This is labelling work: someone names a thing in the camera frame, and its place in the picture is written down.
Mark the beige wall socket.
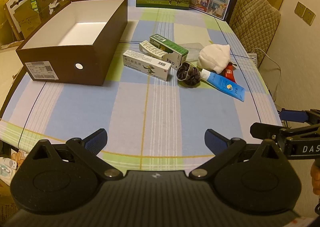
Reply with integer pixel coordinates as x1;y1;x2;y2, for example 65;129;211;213
294;1;307;18
303;7;316;26

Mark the white ointment box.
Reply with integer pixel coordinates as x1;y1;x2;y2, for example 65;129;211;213
122;49;172;81

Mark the chair with quilted cover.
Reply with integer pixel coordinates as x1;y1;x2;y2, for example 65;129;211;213
229;0;282;67

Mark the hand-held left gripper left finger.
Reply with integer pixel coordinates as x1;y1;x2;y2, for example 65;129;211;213
30;128;125;181

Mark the brown cardboard shoe box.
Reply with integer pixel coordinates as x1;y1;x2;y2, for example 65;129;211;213
15;0;128;87

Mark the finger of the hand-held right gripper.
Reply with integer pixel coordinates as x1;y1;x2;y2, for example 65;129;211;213
280;108;320;125
250;122;288;142

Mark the white power strip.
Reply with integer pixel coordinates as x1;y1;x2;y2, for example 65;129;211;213
246;52;260;67

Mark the blue tube with white cap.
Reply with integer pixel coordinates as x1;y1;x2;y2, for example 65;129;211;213
200;69;245;102

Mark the red candy packet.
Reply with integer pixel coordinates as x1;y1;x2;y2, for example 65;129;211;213
220;63;237;83

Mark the green and white box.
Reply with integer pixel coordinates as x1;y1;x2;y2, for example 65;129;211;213
149;34;189;70

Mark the white hair clip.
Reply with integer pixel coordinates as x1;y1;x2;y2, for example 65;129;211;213
139;40;168;60

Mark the person's right hand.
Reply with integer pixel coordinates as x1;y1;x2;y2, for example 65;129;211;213
310;162;320;192

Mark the flat cardboard sheet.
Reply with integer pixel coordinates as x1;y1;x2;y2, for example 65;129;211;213
0;42;25;80

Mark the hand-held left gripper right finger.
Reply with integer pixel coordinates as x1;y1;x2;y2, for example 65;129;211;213
189;129;286;180

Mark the clear plastic bag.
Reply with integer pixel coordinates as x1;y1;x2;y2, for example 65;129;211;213
178;42;204;62

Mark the grey cable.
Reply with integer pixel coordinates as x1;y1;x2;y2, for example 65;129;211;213
259;49;282;100

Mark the black hair scrunchie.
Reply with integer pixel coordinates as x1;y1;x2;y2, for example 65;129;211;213
176;62;202;88

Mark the white sock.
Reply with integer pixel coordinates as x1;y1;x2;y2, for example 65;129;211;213
197;44;231;75

